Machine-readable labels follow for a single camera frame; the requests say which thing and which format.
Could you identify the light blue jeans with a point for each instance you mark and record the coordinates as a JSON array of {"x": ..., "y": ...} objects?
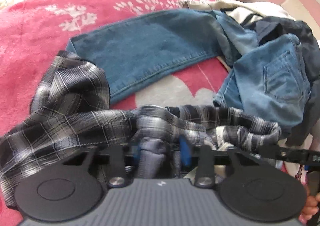
[{"x": 268, "y": 78}]

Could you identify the dark blue jeans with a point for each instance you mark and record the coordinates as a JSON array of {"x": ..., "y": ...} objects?
[{"x": 137, "y": 52}]

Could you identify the pink floral bed blanket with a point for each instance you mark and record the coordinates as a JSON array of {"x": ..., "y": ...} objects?
[{"x": 32, "y": 34}]

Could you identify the person right hand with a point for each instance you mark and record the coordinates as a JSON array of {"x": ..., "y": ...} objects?
[{"x": 310, "y": 208}]

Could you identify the black white plaid garment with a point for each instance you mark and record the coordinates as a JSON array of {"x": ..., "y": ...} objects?
[{"x": 71, "y": 109}]

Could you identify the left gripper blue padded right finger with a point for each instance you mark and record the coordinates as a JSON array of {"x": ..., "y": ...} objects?
[{"x": 185, "y": 151}]

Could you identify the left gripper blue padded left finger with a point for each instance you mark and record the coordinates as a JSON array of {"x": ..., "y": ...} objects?
[{"x": 135, "y": 149}]

